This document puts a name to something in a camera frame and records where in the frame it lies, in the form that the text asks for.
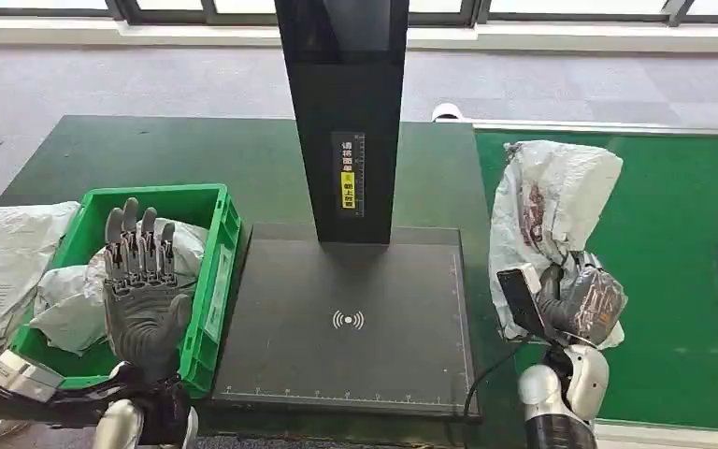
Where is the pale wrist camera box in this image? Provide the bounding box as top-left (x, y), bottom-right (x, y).
top-left (495, 263), bottom-right (553, 342)
top-left (0, 350), bottom-right (66, 404)

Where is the black scanner base plate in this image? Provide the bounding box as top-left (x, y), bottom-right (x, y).
top-left (211, 223), bottom-right (481, 423)

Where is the dark window frame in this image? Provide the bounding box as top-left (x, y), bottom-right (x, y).
top-left (0, 0), bottom-right (718, 27)

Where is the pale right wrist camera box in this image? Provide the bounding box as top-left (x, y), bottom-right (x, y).
top-left (495, 263), bottom-right (553, 342)

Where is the black and yellow column label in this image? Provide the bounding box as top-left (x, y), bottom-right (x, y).
top-left (331, 131), bottom-right (366, 218)

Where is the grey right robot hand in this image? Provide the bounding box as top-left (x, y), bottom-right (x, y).
top-left (535, 253), bottom-right (629, 350)

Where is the silver conveyor side rail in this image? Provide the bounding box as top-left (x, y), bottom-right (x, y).
top-left (591, 420), bottom-right (718, 449)
top-left (433, 119), bottom-right (718, 138)

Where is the green conveyor belt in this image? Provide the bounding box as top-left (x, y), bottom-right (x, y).
top-left (475, 130), bottom-right (718, 434)

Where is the green plastic crate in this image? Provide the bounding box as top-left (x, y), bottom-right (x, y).
top-left (8, 182), bottom-right (244, 398)

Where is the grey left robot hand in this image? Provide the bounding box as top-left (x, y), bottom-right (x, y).
top-left (101, 197), bottom-right (194, 381)

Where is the white round conveyor roller end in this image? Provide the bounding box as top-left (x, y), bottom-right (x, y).
top-left (431, 102), bottom-right (465, 123)

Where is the white parcel bag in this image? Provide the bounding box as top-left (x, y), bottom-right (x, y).
top-left (489, 139), bottom-right (626, 352)
top-left (29, 216), bottom-right (211, 357)

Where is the grey-white parcel bag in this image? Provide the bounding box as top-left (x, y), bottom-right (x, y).
top-left (0, 201), bottom-right (81, 379)

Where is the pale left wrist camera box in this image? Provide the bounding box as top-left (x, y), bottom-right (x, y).
top-left (0, 350), bottom-right (66, 404)

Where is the black scanner column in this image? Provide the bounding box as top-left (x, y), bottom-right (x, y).
top-left (274, 0), bottom-right (411, 245)

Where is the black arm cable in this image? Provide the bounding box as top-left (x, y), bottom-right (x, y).
top-left (463, 337), bottom-right (537, 423)

